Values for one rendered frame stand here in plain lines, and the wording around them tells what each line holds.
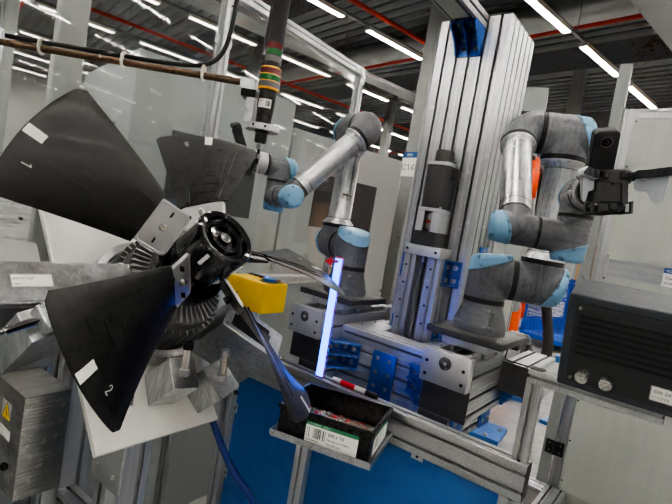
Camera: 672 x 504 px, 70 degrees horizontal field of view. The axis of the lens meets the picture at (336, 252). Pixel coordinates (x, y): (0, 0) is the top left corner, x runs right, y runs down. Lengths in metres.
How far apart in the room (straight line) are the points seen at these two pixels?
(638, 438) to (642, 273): 0.72
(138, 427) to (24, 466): 0.31
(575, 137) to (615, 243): 1.10
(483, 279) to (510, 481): 0.53
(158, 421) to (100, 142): 0.52
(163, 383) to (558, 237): 0.88
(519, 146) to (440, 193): 0.34
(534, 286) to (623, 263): 1.11
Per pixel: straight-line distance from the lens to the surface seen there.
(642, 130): 2.57
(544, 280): 1.43
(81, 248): 1.11
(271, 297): 1.43
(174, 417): 1.04
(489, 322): 1.43
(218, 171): 1.09
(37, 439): 1.22
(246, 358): 1.08
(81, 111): 0.93
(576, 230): 1.19
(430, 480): 1.25
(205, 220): 0.89
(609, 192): 1.03
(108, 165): 0.91
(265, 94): 1.01
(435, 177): 1.61
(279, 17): 1.06
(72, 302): 0.70
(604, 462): 2.63
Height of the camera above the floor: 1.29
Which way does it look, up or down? 4 degrees down
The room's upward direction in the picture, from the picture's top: 10 degrees clockwise
